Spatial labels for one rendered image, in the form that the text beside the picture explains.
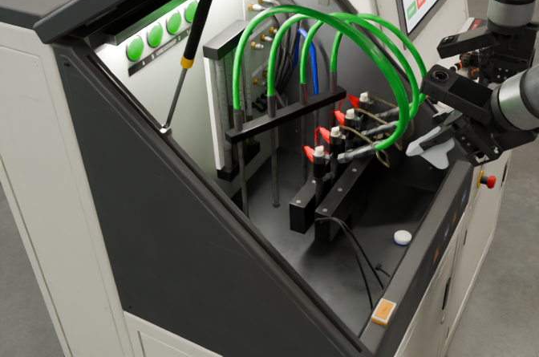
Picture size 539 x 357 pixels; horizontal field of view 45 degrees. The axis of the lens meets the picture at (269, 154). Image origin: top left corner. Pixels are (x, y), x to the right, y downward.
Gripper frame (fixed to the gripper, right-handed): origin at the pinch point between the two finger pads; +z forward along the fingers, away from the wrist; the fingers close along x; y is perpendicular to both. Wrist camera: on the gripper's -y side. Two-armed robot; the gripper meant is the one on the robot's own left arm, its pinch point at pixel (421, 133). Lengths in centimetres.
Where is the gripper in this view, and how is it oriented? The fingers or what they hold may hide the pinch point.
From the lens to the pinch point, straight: 109.1
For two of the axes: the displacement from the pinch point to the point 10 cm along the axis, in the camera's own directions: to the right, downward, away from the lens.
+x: 6.3, -6.4, 4.4
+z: -3.8, 2.4, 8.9
